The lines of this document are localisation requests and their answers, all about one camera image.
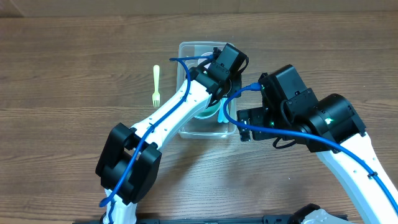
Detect blue plastic fork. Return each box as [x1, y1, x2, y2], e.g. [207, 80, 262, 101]
[217, 98, 228, 123]

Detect pale green bowl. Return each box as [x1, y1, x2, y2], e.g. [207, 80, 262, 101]
[195, 102, 221, 119]

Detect yellow plastic fork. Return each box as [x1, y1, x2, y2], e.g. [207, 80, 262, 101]
[152, 65, 160, 108]

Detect pink plastic cup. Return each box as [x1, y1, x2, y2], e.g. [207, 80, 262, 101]
[198, 52, 213, 64]

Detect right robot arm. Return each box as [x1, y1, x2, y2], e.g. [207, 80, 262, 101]
[233, 90, 397, 223]

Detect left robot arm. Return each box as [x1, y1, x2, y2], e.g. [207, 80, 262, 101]
[95, 67, 241, 223]

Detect clear plastic container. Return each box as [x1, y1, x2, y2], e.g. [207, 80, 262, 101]
[178, 41, 236, 139]

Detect right blue cable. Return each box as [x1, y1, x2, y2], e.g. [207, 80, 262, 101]
[222, 82, 398, 215]

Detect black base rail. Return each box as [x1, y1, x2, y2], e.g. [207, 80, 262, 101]
[72, 203, 355, 224]

